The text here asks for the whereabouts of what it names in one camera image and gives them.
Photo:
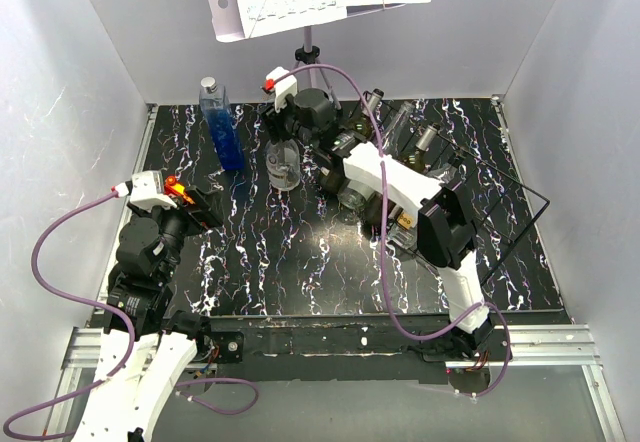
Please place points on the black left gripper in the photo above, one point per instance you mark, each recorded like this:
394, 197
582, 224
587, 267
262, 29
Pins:
211, 213

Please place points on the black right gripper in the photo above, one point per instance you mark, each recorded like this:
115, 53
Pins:
272, 118

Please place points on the round clear bottle cork stopper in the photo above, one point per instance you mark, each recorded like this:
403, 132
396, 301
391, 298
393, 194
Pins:
283, 164

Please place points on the tall blue gradient bottle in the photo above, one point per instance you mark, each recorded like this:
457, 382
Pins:
216, 109

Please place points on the green wine bottle brown label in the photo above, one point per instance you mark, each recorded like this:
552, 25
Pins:
341, 139

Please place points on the clear glass bottle grey label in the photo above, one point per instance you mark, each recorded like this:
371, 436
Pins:
360, 197

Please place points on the dark Primitivo wine bottle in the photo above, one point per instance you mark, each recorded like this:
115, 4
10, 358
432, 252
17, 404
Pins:
413, 158

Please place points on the square clear bottle gold cap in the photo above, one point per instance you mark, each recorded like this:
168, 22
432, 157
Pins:
402, 233

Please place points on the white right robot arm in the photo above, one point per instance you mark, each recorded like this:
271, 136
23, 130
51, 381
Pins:
441, 213

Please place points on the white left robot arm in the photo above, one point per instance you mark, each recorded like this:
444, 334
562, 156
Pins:
140, 362

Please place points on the red toy truck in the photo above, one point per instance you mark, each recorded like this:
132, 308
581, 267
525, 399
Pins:
173, 188

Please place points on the lilac tripod music stand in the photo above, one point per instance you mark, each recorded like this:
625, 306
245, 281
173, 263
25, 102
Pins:
236, 20

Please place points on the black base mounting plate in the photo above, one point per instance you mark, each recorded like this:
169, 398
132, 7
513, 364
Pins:
327, 348

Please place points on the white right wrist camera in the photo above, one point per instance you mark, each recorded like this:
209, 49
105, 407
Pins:
280, 84

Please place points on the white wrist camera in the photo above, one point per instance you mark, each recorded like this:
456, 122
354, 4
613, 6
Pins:
145, 191
280, 84

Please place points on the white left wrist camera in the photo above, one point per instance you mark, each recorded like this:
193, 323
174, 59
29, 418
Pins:
145, 191

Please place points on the black wire wine rack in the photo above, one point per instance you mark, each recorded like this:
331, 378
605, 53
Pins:
471, 144

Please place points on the aluminium frame rail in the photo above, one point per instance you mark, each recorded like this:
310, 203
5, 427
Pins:
531, 345

